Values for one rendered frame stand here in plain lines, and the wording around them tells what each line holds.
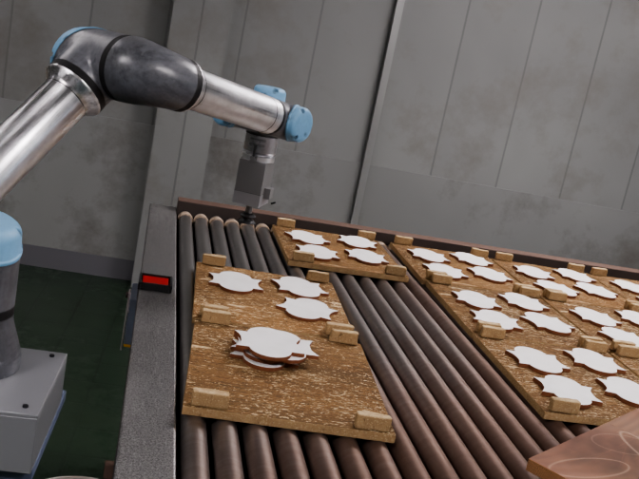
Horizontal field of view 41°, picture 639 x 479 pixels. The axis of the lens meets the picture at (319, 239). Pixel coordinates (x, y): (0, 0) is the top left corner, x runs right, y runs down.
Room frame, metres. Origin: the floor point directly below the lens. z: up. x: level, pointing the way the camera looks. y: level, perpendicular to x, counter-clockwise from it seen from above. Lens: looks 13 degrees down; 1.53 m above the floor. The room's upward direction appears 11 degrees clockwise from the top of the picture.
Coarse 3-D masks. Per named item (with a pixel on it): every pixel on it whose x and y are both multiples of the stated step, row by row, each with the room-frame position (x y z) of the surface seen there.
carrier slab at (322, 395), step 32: (192, 352) 1.47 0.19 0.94; (224, 352) 1.50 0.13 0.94; (320, 352) 1.60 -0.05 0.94; (352, 352) 1.64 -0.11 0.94; (192, 384) 1.33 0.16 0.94; (224, 384) 1.35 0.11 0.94; (256, 384) 1.38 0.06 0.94; (288, 384) 1.41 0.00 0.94; (320, 384) 1.44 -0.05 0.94; (352, 384) 1.47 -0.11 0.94; (224, 416) 1.25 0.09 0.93; (256, 416) 1.26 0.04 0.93; (288, 416) 1.28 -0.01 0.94; (320, 416) 1.30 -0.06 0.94; (352, 416) 1.33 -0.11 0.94
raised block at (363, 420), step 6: (360, 414) 1.28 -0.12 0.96; (366, 414) 1.29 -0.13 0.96; (372, 414) 1.29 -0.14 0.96; (378, 414) 1.29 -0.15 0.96; (384, 414) 1.30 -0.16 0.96; (360, 420) 1.28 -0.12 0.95; (366, 420) 1.28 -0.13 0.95; (372, 420) 1.28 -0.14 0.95; (378, 420) 1.29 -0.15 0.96; (384, 420) 1.29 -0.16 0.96; (390, 420) 1.29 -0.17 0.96; (360, 426) 1.28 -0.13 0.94; (366, 426) 1.28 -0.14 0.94; (372, 426) 1.29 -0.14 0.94; (378, 426) 1.29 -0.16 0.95; (384, 426) 1.29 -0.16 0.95; (390, 426) 1.29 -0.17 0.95
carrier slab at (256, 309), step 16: (208, 272) 1.99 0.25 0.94; (240, 272) 2.04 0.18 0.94; (256, 272) 2.07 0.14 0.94; (208, 288) 1.86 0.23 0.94; (272, 288) 1.96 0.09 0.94; (320, 288) 2.04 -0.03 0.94; (224, 304) 1.77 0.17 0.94; (240, 304) 1.79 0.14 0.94; (256, 304) 1.81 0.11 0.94; (272, 304) 1.84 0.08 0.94; (336, 304) 1.93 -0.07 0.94; (192, 320) 1.65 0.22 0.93; (240, 320) 1.69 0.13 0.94; (256, 320) 1.71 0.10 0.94; (272, 320) 1.73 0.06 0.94; (288, 320) 1.75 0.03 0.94; (320, 320) 1.79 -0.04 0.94; (336, 320) 1.81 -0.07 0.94; (320, 336) 1.70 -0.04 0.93
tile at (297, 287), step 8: (272, 280) 2.01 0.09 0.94; (280, 280) 2.01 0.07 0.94; (288, 280) 2.02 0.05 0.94; (296, 280) 2.04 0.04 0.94; (304, 280) 2.05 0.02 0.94; (280, 288) 1.94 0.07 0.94; (288, 288) 1.96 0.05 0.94; (296, 288) 1.97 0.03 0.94; (304, 288) 1.99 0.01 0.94; (312, 288) 2.00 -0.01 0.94; (296, 296) 1.93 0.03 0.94; (304, 296) 1.93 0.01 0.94; (312, 296) 1.94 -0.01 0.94; (328, 296) 1.98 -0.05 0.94
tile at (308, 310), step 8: (280, 304) 1.82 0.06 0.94; (288, 304) 1.83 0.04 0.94; (296, 304) 1.85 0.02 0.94; (304, 304) 1.86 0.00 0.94; (312, 304) 1.87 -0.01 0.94; (320, 304) 1.88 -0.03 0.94; (288, 312) 1.78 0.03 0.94; (296, 312) 1.79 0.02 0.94; (304, 312) 1.80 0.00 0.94; (312, 312) 1.81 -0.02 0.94; (320, 312) 1.83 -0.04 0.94; (328, 312) 1.84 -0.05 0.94; (336, 312) 1.86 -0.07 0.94; (304, 320) 1.76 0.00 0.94; (312, 320) 1.77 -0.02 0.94; (328, 320) 1.79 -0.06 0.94
